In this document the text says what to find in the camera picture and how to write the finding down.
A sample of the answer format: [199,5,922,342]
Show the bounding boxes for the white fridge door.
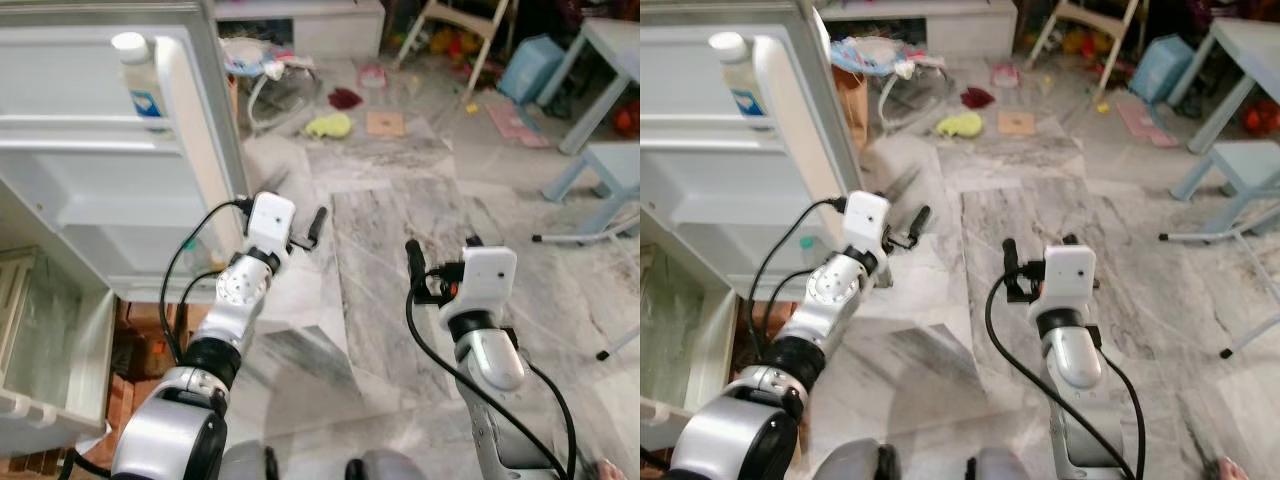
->
[640,0,869,301]
[0,0,253,303]

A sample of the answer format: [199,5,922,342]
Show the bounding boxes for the white fridge cabinet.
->
[640,205,739,451]
[0,178,119,459]

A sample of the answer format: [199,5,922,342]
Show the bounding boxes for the yellow-green plush toy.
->
[934,110,986,139]
[304,111,354,140]

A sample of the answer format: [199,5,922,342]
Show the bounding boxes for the metal stand leg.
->
[596,322,641,362]
[531,212,641,247]
[1220,312,1280,360]
[1160,205,1280,244]

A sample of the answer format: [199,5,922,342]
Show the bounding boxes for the pink flat mat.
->
[1117,103,1183,149]
[486,104,552,150]

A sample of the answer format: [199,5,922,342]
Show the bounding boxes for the brown paper bag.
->
[833,66,871,153]

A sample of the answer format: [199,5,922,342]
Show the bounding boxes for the light blue stool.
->
[542,140,641,237]
[1170,140,1280,236]

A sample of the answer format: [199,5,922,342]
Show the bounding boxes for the baby bouncer seat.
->
[825,36,946,131]
[220,36,313,133]

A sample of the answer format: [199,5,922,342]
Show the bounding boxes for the light blue box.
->
[497,34,567,107]
[1128,34,1197,106]

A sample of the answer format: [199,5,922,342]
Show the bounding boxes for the grey right robot leg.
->
[965,447,1046,480]
[345,449,426,480]

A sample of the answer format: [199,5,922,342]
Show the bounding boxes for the white low cabinet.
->
[815,0,1018,58]
[213,0,387,58]

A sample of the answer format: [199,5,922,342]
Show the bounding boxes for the pile of colourful toys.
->
[1058,25,1131,63]
[425,25,501,66]

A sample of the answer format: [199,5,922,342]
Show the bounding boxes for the white milk bottle blue label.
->
[708,31,771,131]
[111,31,173,136]

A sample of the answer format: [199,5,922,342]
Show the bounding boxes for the wooden chair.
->
[393,0,513,103]
[1025,0,1143,101]

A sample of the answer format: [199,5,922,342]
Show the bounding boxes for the light blue table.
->
[1165,17,1280,156]
[535,17,641,157]

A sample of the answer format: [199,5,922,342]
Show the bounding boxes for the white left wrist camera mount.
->
[244,191,299,263]
[842,190,893,259]

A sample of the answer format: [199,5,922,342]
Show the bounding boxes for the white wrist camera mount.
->
[842,190,893,259]
[1038,245,1098,316]
[244,191,299,263]
[437,246,519,331]

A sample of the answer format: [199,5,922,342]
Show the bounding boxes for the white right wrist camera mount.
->
[437,246,519,331]
[1038,245,1098,316]

